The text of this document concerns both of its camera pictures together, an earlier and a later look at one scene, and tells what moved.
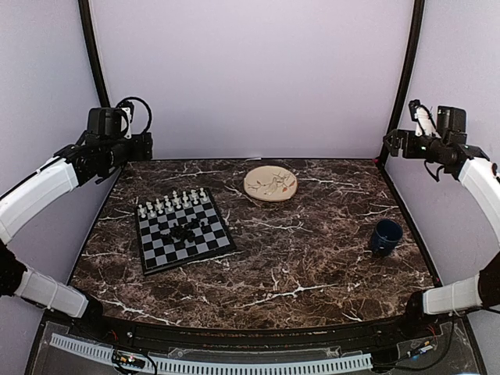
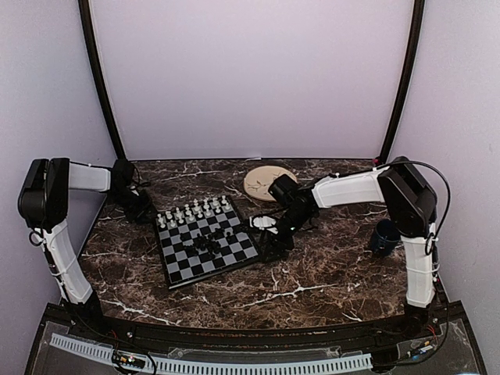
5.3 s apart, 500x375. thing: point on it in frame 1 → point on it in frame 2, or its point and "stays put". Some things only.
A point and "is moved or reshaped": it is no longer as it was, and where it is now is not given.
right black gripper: [409, 151] → [273, 244]
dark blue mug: [387, 234] stays put
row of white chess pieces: [151, 208] → [168, 215]
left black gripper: [142, 148] → [148, 207]
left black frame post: [83, 9] stays put
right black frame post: [411, 48] stays put
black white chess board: [180, 231] is moved or reshaped
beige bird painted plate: [270, 183] stays put
